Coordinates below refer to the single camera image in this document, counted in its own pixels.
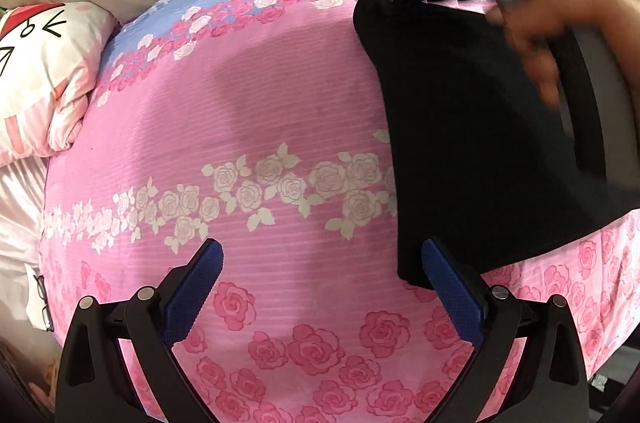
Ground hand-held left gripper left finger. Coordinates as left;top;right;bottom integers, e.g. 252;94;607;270
57;238;224;423

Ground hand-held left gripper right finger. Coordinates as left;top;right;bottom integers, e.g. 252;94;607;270
421;237;593;423

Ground black pants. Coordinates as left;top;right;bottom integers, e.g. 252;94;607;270
352;0;640;290

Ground person's right forearm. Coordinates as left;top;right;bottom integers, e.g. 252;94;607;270
597;0;640;41

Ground person's right hand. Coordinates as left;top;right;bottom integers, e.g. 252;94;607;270
487;0;628;109

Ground black eyeglasses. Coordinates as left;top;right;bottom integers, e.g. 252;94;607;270
32;273;54;334

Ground white satin cloth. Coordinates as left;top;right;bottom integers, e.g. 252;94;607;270
0;153;57;346

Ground pink rose print bed sheet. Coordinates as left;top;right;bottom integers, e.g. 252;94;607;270
37;0;640;423

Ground grey black curved object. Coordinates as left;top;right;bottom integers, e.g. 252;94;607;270
552;26;627;184

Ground cartoon cat pillow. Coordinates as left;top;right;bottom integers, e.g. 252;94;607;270
0;0;119;166

